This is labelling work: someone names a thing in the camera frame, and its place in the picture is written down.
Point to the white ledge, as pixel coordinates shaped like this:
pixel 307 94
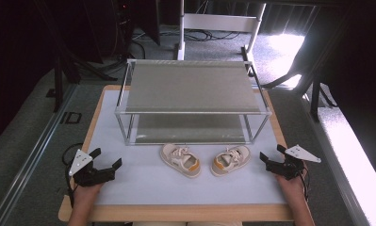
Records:
pixel 355 163

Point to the black computer tower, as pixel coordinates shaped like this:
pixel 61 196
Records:
pixel 123 25

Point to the person's right hand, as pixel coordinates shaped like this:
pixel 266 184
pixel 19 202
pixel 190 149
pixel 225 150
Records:
pixel 290 185

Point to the black metal stand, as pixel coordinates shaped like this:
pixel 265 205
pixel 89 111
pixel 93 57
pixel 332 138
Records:
pixel 58 75

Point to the person's left hand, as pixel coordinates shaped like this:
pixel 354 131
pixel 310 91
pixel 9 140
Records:
pixel 87 192

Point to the two-tier grey shoe rack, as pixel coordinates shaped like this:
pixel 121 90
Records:
pixel 192 88

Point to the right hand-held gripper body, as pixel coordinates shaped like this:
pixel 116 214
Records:
pixel 290 166

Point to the metal floor rail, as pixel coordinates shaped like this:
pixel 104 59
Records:
pixel 25 171

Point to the white desk frame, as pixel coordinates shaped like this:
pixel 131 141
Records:
pixel 220 22

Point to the white table mat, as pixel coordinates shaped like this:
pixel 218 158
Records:
pixel 144 185

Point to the beige child's shoe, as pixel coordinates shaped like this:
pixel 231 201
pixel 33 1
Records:
pixel 181 160
pixel 230 160

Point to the black floor socket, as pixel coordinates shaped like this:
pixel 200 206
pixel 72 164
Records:
pixel 72 117

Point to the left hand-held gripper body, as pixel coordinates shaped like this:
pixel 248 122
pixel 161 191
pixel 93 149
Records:
pixel 89 175

